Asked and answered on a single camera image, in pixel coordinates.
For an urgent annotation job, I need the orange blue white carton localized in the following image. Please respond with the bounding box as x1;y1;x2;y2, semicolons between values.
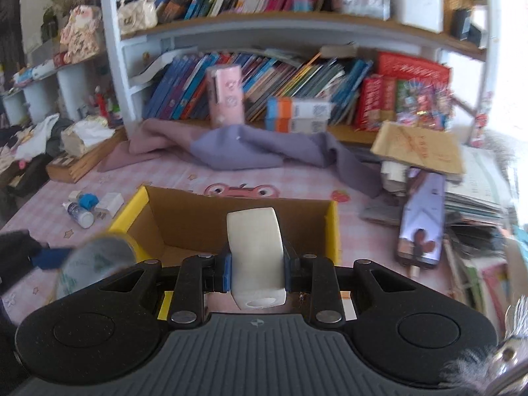
266;97;333;119
265;116;331;133

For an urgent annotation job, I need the brown paper envelope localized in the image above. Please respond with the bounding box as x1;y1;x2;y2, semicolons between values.
370;121;467;174

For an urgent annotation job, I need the beige tissue pack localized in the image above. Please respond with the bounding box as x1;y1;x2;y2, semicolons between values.
61;116;116;158

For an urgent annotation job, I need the pink doll ornament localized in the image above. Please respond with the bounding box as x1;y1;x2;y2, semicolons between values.
60;5;104;64

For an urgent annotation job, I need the group of pens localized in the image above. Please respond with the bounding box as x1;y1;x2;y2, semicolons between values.
88;86;122;126

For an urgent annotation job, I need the dark grey garment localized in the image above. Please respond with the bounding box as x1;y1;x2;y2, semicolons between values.
45;117;75;157

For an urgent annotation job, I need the white garment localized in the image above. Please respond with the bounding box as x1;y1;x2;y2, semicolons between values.
14;113;60;161

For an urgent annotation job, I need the cream rounded block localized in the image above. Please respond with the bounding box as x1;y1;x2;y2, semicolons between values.
226;207;287;311

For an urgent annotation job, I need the wooden box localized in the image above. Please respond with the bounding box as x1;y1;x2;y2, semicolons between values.
46;126;128;184

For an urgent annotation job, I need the white plug adapter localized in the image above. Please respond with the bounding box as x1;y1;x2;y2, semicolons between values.
97;192;124;218

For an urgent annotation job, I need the white quilted handbag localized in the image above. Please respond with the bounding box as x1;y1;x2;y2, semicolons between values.
117;0;158;36

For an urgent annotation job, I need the white bookshelf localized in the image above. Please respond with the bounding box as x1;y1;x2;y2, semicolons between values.
99;0;496;145

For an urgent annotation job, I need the white curled booklet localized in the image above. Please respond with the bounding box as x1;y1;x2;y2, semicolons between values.
128;49;194;87

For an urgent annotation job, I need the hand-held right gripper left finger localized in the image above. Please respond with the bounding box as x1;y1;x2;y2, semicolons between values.
98;254;232;326

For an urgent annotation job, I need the yellow cardboard box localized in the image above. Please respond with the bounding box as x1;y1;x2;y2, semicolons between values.
108;185;356;323

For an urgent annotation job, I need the purple cloth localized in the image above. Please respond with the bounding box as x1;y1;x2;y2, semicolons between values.
192;126;384;199

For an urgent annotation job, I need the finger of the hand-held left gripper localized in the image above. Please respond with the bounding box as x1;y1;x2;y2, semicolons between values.
0;231;78;272

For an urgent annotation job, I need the black box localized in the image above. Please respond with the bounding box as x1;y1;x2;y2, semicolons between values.
450;8;487;48

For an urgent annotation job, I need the row of colourful books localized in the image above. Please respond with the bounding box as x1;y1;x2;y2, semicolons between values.
142;51;374;126

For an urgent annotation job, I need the yellow tape roll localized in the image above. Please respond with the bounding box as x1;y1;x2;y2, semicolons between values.
55;233;143;302

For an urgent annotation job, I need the small white bottle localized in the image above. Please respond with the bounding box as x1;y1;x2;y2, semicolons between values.
62;201;95;228

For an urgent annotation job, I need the large red dictionary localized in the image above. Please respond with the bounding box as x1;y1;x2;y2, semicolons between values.
377;51;451;87

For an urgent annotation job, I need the white side shelf unit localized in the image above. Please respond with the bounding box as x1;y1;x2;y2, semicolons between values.
0;49;124;133

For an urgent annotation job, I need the white pen holder box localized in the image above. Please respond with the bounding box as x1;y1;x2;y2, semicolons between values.
390;0;445;34

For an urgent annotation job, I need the smartphone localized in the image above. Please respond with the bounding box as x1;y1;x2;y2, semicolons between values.
396;171;446;269

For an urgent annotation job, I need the stack of papers and booklets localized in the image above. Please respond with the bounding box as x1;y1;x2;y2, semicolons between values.
359;144;528;322

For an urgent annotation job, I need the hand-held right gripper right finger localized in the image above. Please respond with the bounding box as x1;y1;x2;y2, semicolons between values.
283;249;415;325

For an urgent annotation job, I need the grey fluffy cuff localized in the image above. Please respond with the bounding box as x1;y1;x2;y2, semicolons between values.
441;297;528;396

